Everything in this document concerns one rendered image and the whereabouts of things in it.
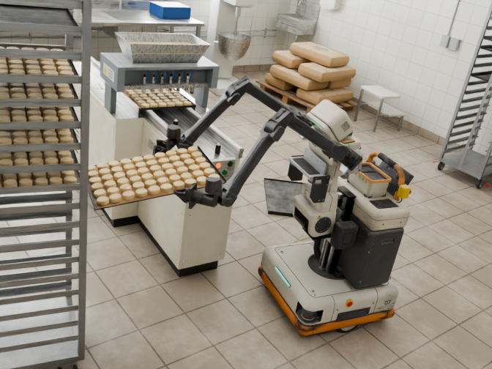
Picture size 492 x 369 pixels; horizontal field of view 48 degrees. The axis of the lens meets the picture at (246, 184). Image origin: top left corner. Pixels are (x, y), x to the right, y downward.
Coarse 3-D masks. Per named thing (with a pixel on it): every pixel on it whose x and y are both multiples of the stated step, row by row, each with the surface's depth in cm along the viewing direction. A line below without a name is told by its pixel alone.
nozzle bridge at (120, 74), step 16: (112, 64) 343; (128, 64) 343; (144, 64) 349; (160, 64) 354; (176, 64) 360; (192, 64) 365; (208, 64) 371; (112, 80) 346; (128, 80) 352; (176, 80) 370; (192, 80) 376; (208, 80) 379; (112, 96) 353; (112, 112) 358
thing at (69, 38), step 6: (72, 12) 231; (66, 36) 234; (72, 36) 235; (66, 42) 235; (72, 42) 237; (72, 60) 240; (66, 192) 268; (66, 234) 279; (66, 252) 284; (66, 264) 287
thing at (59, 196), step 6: (0, 198) 256; (6, 198) 257; (12, 198) 258; (18, 198) 260; (24, 198) 261; (30, 198) 262; (36, 198) 263; (42, 198) 264; (48, 198) 266; (54, 198) 266; (60, 198) 267; (66, 198) 268; (0, 204) 255
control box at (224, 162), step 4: (212, 160) 316; (216, 160) 317; (220, 160) 318; (224, 160) 319; (228, 160) 321; (232, 160) 322; (216, 164) 317; (224, 164) 320; (232, 164) 323; (220, 168) 320; (224, 168) 322; (228, 168) 324; (232, 168) 325; (220, 172) 322; (228, 172) 325; (232, 172) 326; (224, 176) 325; (228, 176) 326
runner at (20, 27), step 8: (0, 24) 184; (8, 24) 185; (16, 24) 186; (24, 24) 187; (32, 24) 188; (40, 24) 189; (32, 32) 189; (40, 32) 190; (48, 32) 191; (56, 32) 192; (64, 32) 193; (72, 32) 194; (80, 32) 195
